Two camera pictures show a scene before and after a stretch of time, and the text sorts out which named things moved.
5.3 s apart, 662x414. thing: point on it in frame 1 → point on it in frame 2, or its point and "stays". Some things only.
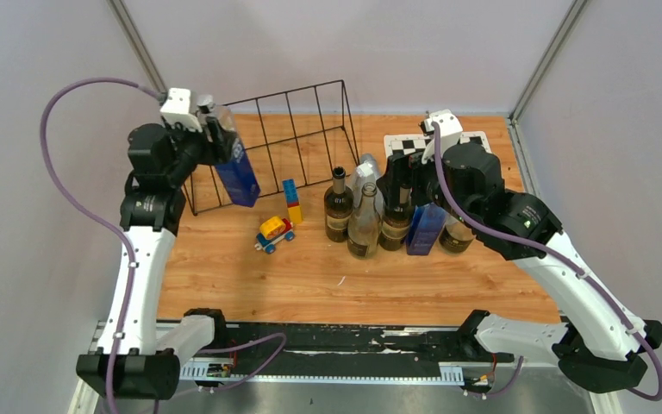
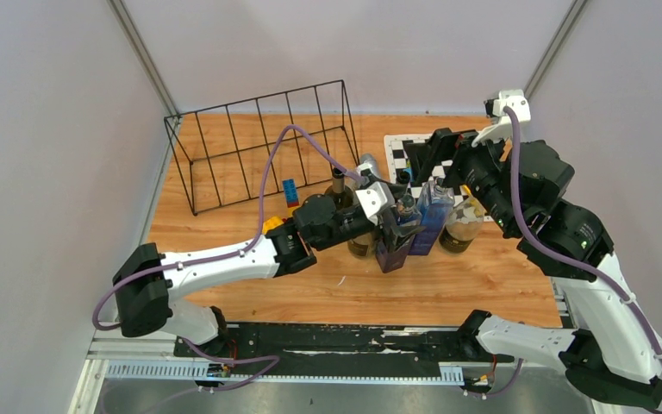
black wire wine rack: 273,143 stays
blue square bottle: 237,172 → 393,260
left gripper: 221,150 → 397,234
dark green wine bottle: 339,205 stays
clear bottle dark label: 455,236 stays
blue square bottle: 425,223 stays
